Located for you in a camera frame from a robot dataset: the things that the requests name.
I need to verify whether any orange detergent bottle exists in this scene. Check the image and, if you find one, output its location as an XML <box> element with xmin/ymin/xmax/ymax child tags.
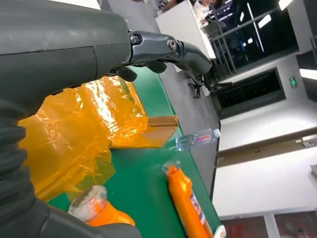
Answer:
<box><xmin>68</xmin><ymin>185</ymin><xmax>136</xmax><ymax>228</ymax></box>
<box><xmin>161</xmin><ymin>160</ymin><xmax>226</xmax><ymax>238</ymax></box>

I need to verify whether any clear plastic water bottle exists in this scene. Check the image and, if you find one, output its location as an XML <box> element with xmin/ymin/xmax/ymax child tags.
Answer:
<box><xmin>175</xmin><ymin>128</ymin><xmax>221</xmax><ymax>152</ymax></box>

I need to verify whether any orange plastic film sheet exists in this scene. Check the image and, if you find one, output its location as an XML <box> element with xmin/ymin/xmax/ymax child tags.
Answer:
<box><xmin>18</xmin><ymin>76</ymin><xmax>179</xmax><ymax>202</ymax></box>

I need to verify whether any ribbed grey left arm sleeve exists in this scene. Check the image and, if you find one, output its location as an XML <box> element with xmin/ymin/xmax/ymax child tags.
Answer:
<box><xmin>0</xmin><ymin>98</ymin><xmax>36</xmax><ymax>218</ymax></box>

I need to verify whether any brown cardboard box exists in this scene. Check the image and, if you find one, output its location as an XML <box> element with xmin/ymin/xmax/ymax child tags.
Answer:
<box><xmin>141</xmin><ymin>115</ymin><xmax>179</xmax><ymax>148</ymax></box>

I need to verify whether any white table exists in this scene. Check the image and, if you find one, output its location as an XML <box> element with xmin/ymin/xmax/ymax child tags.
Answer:
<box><xmin>155</xmin><ymin>0</ymin><xmax>217</xmax><ymax>73</ymax></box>

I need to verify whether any black office chair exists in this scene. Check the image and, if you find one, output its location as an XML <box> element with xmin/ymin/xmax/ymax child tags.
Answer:
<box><xmin>187</xmin><ymin>73</ymin><xmax>211</xmax><ymax>100</ymax></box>

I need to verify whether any rectangular ceiling light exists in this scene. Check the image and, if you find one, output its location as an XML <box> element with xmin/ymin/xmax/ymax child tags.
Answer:
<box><xmin>278</xmin><ymin>0</ymin><xmax>294</xmax><ymax>11</ymax></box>
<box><xmin>299</xmin><ymin>68</ymin><xmax>317</xmax><ymax>81</ymax></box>
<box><xmin>257</xmin><ymin>14</ymin><xmax>272</xmax><ymax>29</ymax></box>

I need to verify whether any brown wooden rail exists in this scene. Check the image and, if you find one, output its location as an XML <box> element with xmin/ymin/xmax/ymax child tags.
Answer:
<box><xmin>215</xmin><ymin>126</ymin><xmax>317</xmax><ymax>169</ymax></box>

